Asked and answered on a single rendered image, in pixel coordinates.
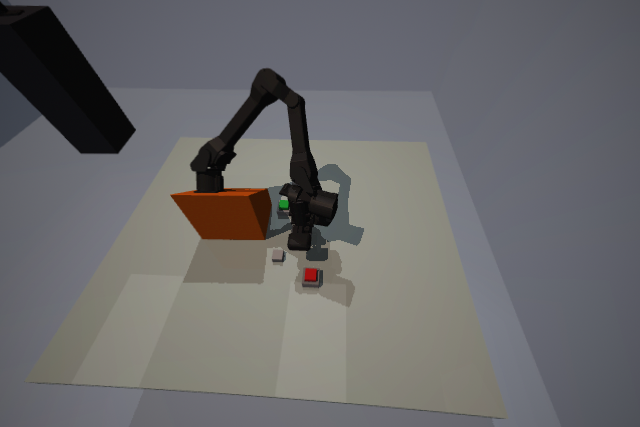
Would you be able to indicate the red button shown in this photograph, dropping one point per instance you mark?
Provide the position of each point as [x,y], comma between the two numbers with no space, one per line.
[311,277]

